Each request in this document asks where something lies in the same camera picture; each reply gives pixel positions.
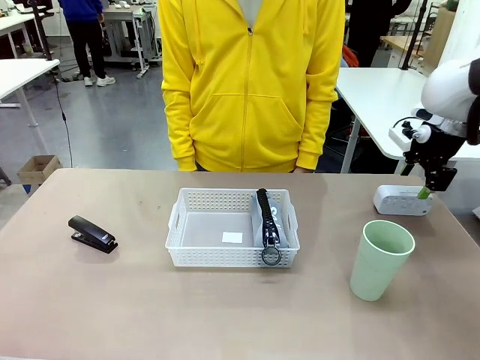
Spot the black cable sleeve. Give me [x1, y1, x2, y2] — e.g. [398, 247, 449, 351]
[466, 58, 480, 146]

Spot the tall cardboard box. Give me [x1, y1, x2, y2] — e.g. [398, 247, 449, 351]
[430, 6, 458, 58]

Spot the large white curved table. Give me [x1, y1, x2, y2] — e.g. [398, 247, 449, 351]
[334, 67, 480, 174]

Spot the white desk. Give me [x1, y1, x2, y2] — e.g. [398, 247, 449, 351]
[0, 13, 39, 58]

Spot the white electronic button box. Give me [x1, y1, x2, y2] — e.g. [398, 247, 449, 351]
[373, 184, 434, 218]

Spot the black tripod pole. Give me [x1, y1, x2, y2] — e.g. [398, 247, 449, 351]
[398, 0, 433, 72]

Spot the right forearm in yellow sleeve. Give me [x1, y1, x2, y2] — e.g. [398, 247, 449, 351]
[161, 88, 199, 173]

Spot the wooden table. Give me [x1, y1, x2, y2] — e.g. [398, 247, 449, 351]
[379, 34, 429, 54]

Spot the black stapler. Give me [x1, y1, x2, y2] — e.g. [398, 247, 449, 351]
[67, 214, 119, 256]

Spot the white perforated plastic basket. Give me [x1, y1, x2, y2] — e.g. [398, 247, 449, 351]
[164, 187, 301, 269]

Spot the person in black clothes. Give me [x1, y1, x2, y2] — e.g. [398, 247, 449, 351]
[346, 0, 413, 69]

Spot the grey metal workbench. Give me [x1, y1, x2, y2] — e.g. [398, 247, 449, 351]
[100, 0, 163, 80]

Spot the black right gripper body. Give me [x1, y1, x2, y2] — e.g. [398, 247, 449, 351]
[409, 127, 468, 170]

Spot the white table with round leg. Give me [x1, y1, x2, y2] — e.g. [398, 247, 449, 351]
[0, 58, 62, 152]

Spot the grey pencil case black zipper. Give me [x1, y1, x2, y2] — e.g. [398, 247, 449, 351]
[251, 188, 290, 251]

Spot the person torso yellow hoodie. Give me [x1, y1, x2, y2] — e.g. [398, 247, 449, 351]
[157, 0, 346, 173]

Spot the person in blue sweater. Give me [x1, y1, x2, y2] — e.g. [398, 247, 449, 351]
[57, 0, 117, 89]

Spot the left forearm in yellow sleeve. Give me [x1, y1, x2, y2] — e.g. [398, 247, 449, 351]
[295, 88, 339, 173]

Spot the open cardboard box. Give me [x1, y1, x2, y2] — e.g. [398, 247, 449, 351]
[16, 154, 64, 185]

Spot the light green plastic cup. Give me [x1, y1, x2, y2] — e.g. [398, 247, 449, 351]
[349, 219, 416, 302]

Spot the thin black floor cable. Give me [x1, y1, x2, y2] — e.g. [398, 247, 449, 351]
[53, 79, 75, 169]

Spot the black metal ring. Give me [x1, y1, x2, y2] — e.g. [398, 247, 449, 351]
[260, 244, 282, 267]

